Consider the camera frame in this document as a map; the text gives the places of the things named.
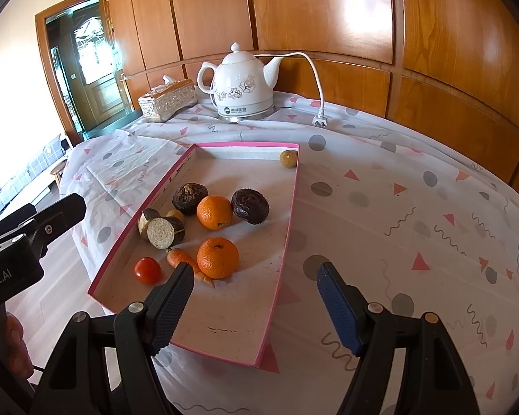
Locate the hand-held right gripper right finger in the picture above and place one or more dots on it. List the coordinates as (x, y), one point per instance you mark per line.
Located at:
(337, 307)

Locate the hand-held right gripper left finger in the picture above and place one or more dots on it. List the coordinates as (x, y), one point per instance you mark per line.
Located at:
(173, 307)

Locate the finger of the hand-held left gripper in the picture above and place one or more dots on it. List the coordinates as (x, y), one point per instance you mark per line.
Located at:
(8, 220)
(60, 214)

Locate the red tomato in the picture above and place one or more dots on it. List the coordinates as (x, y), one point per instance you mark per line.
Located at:
(147, 270)

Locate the small orange carrot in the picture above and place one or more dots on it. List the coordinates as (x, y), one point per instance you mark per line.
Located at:
(177, 257)

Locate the pink cardboard box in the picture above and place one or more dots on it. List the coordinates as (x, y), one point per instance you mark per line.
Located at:
(251, 268)

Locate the yellow longan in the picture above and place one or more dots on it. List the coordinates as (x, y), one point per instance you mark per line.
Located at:
(176, 215)
(287, 158)

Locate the orange tangerine with stem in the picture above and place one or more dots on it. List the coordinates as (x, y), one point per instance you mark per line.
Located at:
(215, 212)

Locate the wrinkled dark water chestnut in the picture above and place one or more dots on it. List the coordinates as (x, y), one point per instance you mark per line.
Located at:
(189, 199)

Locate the smooth dark water chestnut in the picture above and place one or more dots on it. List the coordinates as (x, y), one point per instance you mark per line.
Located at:
(251, 205)

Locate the person's left hand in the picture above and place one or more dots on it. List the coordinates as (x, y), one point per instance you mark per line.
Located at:
(17, 350)

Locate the small wooden stool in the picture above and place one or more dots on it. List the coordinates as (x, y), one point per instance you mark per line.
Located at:
(58, 167)

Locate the blue checked sofa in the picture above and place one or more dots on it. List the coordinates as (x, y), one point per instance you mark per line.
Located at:
(39, 158)

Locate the white patterned tablecloth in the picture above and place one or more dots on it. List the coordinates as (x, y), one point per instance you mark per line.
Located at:
(372, 224)

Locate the wooden glazed door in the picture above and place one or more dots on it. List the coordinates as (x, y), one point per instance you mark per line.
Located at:
(95, 86)

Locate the silver embossed tissue box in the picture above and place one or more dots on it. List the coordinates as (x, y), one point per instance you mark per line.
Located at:
(166, 101)

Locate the white ceramic electric kettle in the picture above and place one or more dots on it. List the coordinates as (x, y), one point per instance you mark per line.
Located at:
(242, 86)

